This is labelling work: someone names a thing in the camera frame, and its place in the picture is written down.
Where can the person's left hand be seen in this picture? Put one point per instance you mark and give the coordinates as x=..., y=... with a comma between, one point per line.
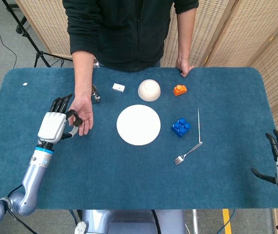
x=184, y=65

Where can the person's right forearm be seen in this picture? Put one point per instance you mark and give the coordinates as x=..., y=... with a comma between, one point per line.
x=84, y=73

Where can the small metal cup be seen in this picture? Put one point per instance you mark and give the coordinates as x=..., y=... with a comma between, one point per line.
x=95, y=96

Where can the robot left five-finger hand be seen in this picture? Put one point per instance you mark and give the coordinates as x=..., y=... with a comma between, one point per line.
x=52, y=126

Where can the black fleece jacket torso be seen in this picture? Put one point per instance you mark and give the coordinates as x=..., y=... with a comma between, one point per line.
x=119, y=31

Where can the person's right hand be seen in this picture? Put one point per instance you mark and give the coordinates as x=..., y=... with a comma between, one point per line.
x=86, y=112

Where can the silver metal fork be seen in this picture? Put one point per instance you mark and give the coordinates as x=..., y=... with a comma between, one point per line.
x=187, y=153

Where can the robot left silver arm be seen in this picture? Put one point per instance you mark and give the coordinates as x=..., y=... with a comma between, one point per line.
x=33, y=178

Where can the yellow floor tape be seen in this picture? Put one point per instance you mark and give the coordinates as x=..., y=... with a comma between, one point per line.
x=226, y=221

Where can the small white rectangular box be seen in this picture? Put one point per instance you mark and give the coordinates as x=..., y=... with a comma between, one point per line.
x=118, y=87

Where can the blue carpet table mat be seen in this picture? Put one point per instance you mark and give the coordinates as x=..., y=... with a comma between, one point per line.
x=139, y=180

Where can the orange toy brick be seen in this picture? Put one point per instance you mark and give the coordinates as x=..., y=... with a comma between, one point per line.
x=180, y=90

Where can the metal table leg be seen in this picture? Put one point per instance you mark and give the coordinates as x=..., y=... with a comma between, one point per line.
x=195, y=221

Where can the person's left forearm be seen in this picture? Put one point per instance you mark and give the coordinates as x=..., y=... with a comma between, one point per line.
x=186, y=34

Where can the beige upturned bowl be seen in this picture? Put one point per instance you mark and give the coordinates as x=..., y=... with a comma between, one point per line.
x=149, y=90

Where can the blue toy brick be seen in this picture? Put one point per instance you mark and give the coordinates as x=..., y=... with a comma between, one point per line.
x=181, y=128

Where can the white round plate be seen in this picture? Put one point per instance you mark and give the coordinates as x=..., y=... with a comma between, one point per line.
x=138, y=125

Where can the thin white stick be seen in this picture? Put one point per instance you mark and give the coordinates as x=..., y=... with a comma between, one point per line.
x=199, y=124

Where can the black tripod stand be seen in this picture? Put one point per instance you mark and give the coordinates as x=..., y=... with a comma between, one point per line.
x=24, y=34

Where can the small black cap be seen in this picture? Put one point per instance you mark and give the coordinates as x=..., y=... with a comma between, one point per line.
x=78, y=121

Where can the silver robot torso base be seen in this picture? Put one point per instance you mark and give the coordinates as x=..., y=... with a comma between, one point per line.
x=129, y=223

